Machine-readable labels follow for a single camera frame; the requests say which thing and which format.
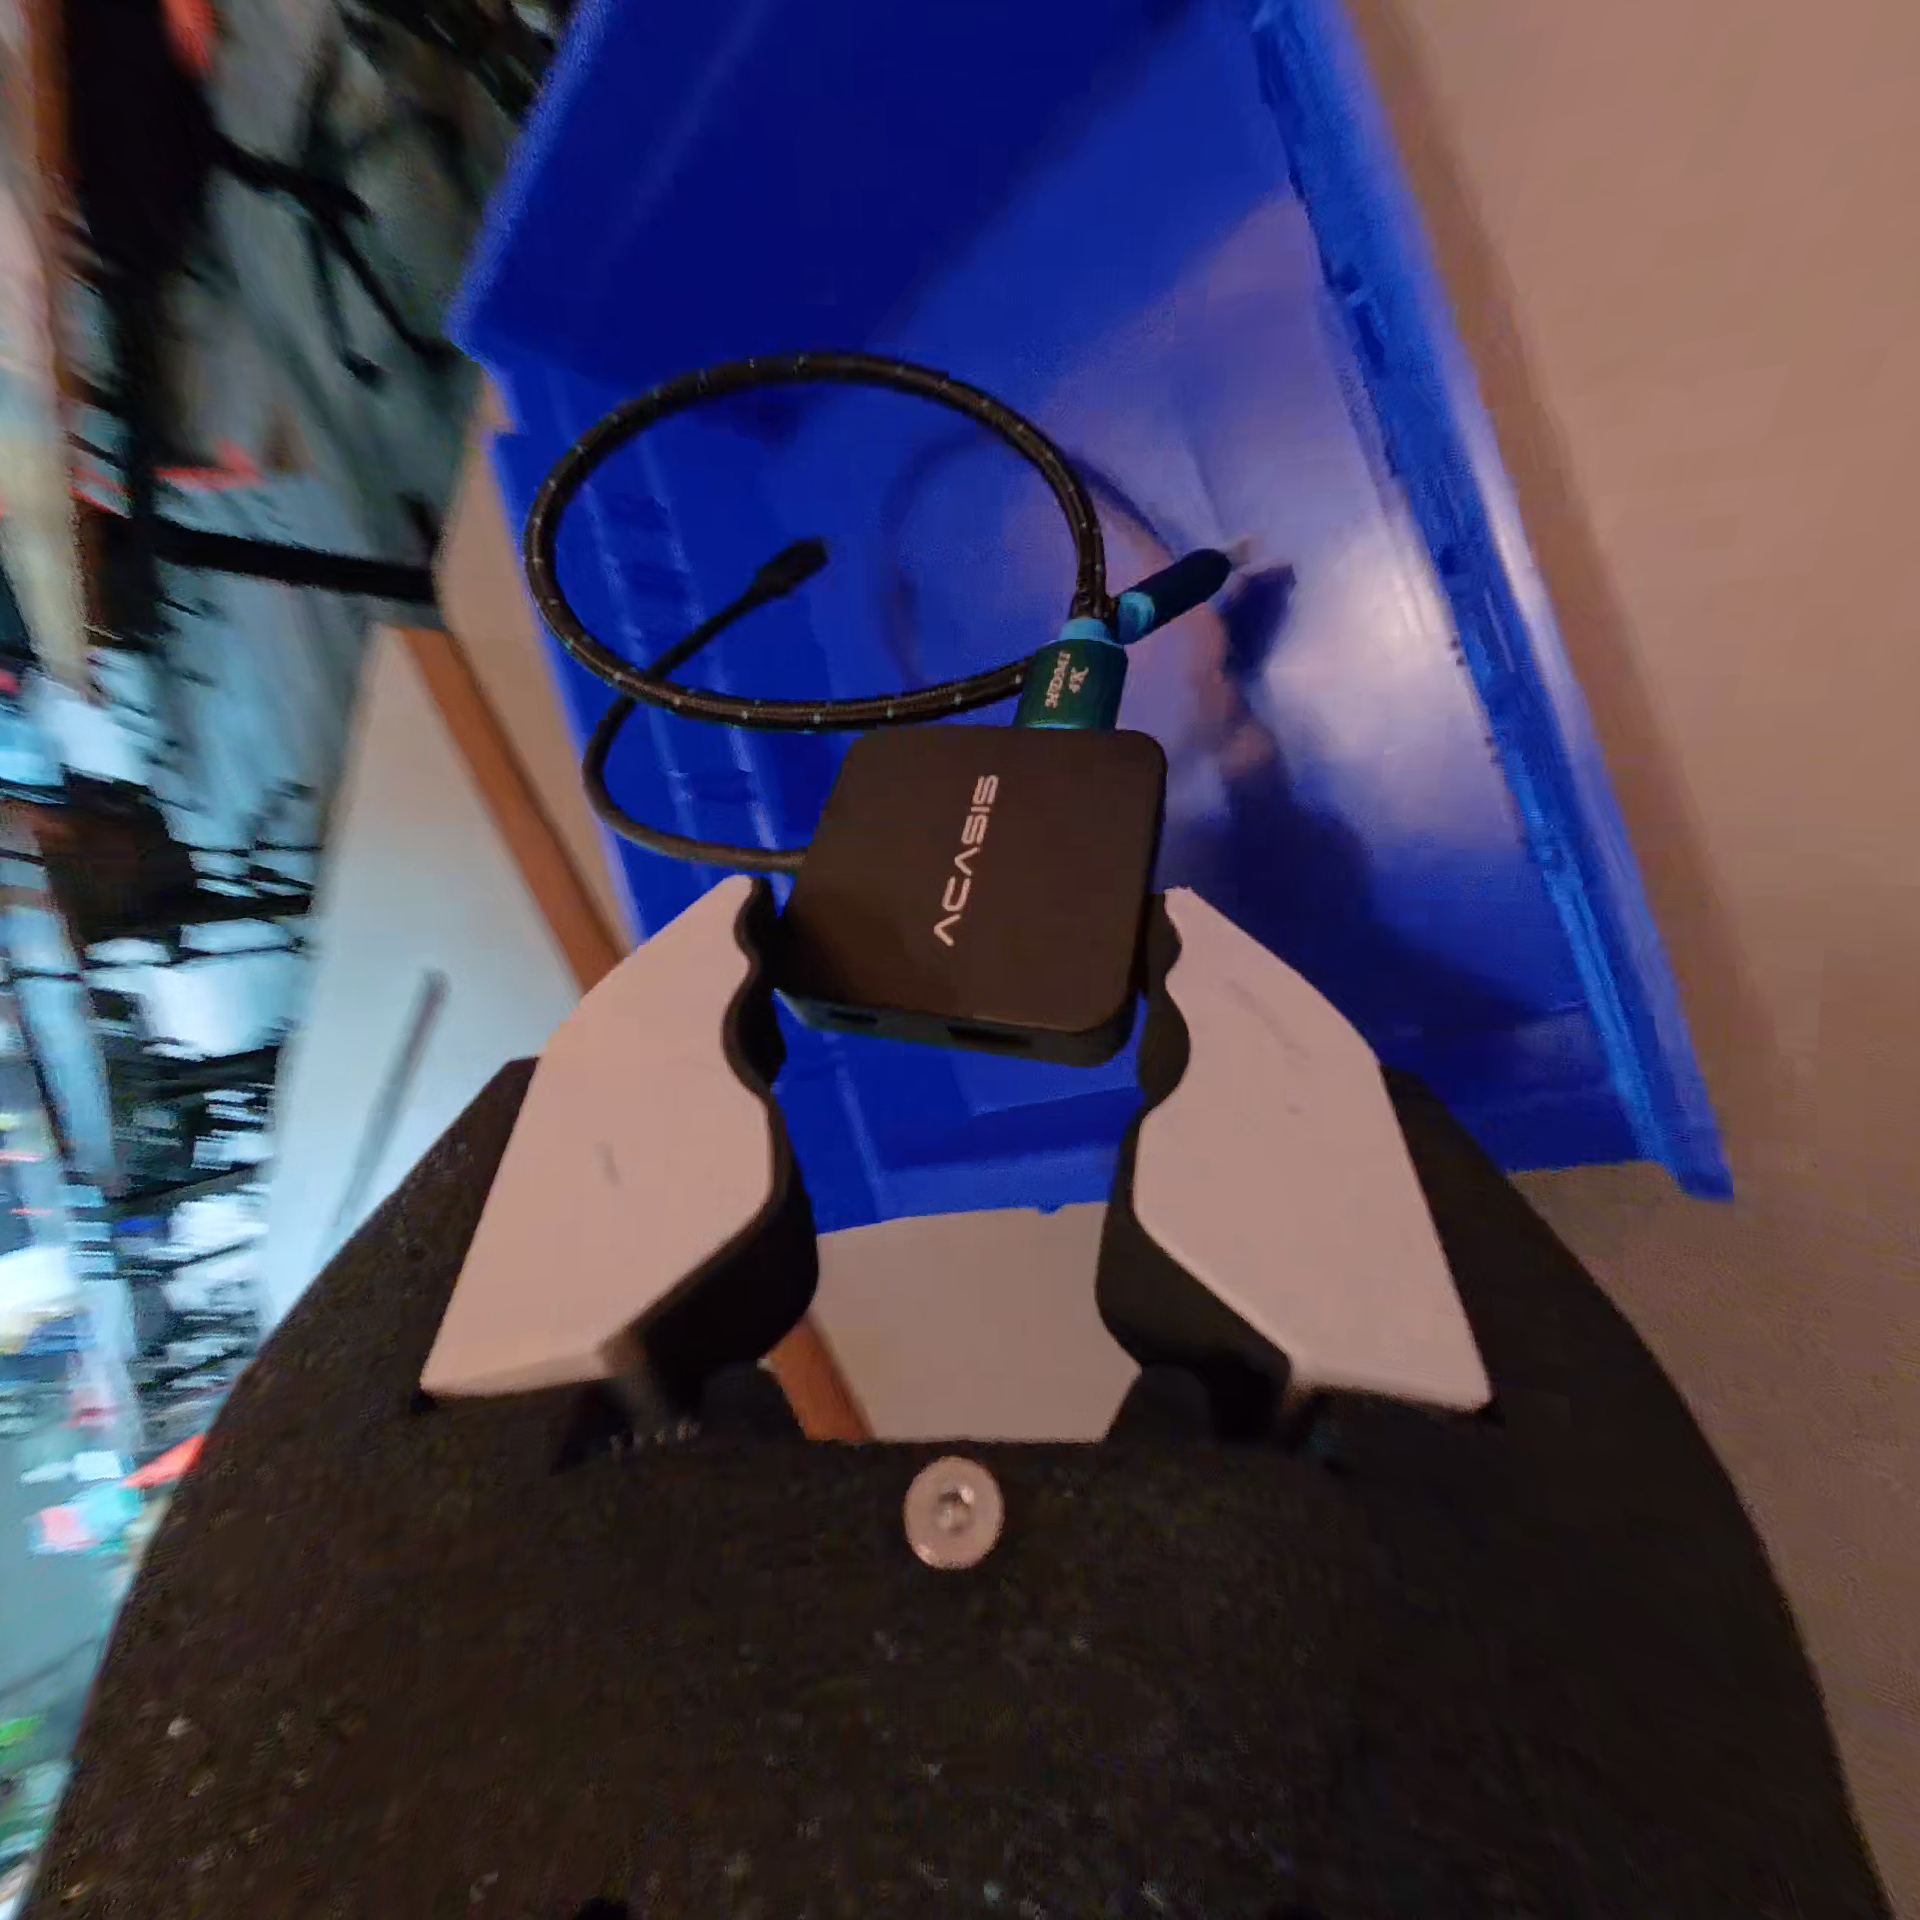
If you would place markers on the black square usb hub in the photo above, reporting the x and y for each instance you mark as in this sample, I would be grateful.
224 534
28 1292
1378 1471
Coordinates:
973 868

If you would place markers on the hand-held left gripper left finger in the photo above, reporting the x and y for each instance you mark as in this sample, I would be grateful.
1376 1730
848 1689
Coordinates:
631 1171

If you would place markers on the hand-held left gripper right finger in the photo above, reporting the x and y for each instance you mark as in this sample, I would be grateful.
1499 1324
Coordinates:
1290 1199

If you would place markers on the blue plastic bin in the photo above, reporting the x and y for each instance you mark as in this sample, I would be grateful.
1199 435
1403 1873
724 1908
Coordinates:
1050 227

